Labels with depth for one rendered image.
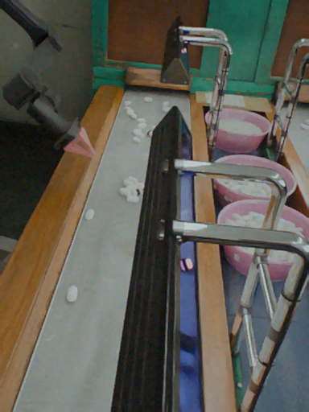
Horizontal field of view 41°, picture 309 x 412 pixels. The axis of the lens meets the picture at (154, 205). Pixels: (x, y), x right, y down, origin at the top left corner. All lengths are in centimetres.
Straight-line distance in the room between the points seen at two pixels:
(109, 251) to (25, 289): 23
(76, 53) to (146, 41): 105
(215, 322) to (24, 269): 41
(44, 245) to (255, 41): 135
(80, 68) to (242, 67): 131
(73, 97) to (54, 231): 208
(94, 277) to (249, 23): 136
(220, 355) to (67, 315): 30
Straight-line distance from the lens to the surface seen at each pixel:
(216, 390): 76
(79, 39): 291
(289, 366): 94
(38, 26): 150
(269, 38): 197
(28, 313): 85
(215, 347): 81
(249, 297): 75
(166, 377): 34
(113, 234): 105
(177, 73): 116
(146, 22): 194
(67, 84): 301
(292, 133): 179
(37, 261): 95
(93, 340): 82
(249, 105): 190
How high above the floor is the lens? 139
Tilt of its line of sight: 34 degrees down
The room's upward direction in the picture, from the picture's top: 6 degrees clockwise
